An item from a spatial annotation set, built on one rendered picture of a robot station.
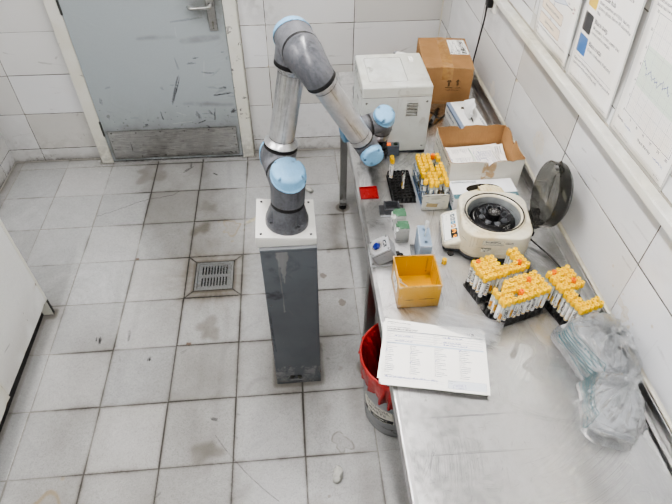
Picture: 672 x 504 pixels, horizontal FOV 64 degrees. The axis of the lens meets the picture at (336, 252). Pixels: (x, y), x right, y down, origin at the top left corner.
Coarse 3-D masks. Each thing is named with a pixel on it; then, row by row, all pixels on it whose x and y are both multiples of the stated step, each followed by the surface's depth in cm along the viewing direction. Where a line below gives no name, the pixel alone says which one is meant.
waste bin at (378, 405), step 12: (372, 336) 217; (360, 348) 210; (372, 348) 217; (360, 360) 207; (372, 360) 219; (372, 372) 225; (372, 384) 203; (372, 396) 213; (384, 396) 201; (372, 408) 221; (384, 408) 212; (372, 420) 229; (384, 420) 220; (384, 432) 229; (396, 432) 226
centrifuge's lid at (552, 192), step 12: (552, 168) 180; (564, 168) 166; (540, 180) 184; (552, 180) 182; (564, 180) 165; (540, 192) 186; (552, 192) 182; (564, 192) 165; (540, 204) 186; (552, 204) 182; (564, 204) 166; (540, 216) 184; (552, 216) 168; (564, 216) 170
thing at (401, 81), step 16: (368, 64) 218; (384, 64) 218; (400, 64) 218; (416, 64) 218; (368, 80) 208; (384, 80) 208; (400, 80) 209; (416, 80) 209; (368, 96) 207; (384, 96) 208; (400, 96) 208; (416, 96) 209; (368, 112) 212; (400, 112) 213; (416, 112) 214; (400, 128) 219; (416, 128) 219; (400, 144) 224; (416, 144) 225
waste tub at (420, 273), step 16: (400, 256) 170; (416, 256) 171; (432, 256) 171; (400, 272) 176; (416, 272) 176; (432, 272) 173; (400, 288) 161; (416, 288) 162; (432, 288) 163; (400, 304) 167; (416, 304) 168; (432, 304) 168
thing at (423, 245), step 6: (420, 228) 179; (420, 234) 177; (426, 234) 177; (420, 240) 175; (426, 240) 175; (414, 246) 186; (420, 246) 174; (426, 246) 174; (432, 246) 174; (414, 252) 184; (420, 252) 175; (426, 252) 175
